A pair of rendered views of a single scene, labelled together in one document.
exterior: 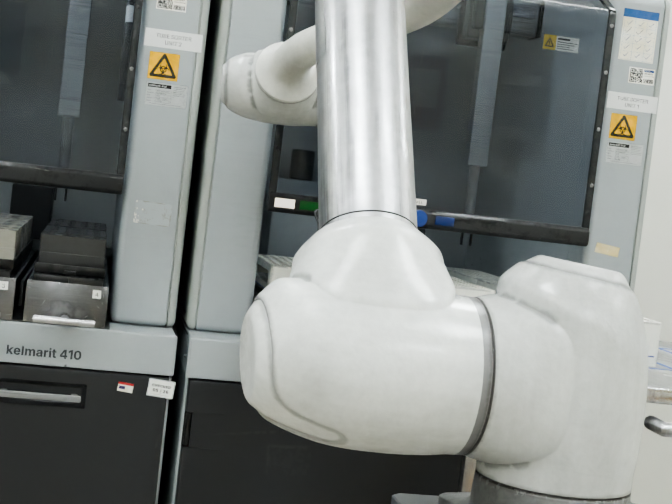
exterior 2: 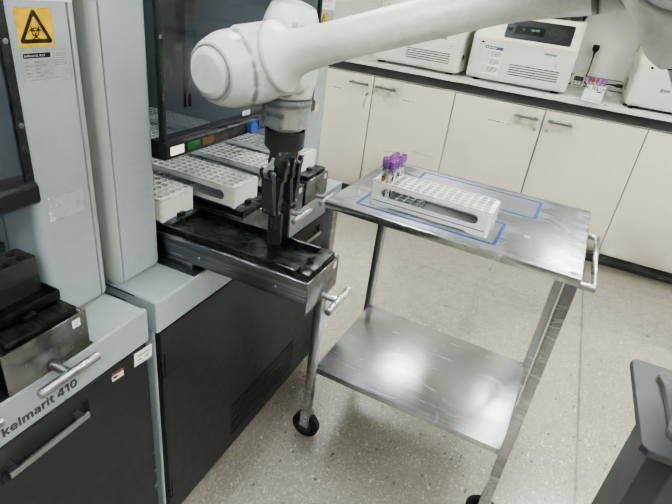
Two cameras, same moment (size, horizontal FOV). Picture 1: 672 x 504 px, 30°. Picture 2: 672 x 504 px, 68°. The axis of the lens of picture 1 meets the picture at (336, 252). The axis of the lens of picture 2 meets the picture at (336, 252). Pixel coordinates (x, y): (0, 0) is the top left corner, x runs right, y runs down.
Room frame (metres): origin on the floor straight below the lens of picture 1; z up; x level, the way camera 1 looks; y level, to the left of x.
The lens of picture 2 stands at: (1.46, 0.69, 1.29)
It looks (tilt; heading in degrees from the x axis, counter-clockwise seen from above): 28 degrees down; 303
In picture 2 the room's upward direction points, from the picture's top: 8 degrees clockwise
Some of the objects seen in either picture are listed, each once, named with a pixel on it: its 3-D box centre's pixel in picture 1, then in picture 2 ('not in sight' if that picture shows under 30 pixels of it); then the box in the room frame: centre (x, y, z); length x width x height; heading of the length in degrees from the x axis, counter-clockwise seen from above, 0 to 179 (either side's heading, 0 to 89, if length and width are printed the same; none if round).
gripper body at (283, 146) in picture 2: not in sight; (283, 151); (2.06, -0.02, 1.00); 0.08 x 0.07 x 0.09; 101
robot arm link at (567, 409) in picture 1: (556, 368); not in sight; (1.23, -0.23, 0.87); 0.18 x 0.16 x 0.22; 102
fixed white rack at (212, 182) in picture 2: not in sight; (195, 179); (2.38, -0.07, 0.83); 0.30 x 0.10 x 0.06; 11
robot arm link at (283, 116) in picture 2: not in sight; (286, 112); (2.06, -0.02, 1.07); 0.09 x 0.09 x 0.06
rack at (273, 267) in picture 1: (285, 277); (125, 189); (2.41, 0.09, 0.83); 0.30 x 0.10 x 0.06; 11
